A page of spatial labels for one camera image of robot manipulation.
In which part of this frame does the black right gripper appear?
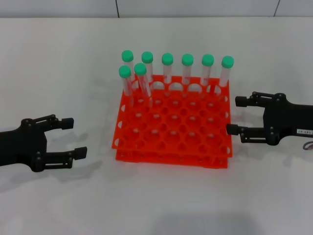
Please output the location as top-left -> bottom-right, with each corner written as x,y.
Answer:
226,92 -> 313,146

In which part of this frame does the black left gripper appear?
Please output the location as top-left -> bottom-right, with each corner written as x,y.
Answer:
0,114 -> 88,173

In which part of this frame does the green capped clear test tube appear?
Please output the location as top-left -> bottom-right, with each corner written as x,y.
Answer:
200,54 -> 215,97
141,51 -> 155,91
161,52 -> 174,97
215,55 -> 235,97
181,53 -> 194,97
121,49 -> 135,94
118,65 -> 135,110
134,63 -> 154,108

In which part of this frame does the orange test tube rack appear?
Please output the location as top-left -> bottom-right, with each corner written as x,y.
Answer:
110,74 -> 232,170

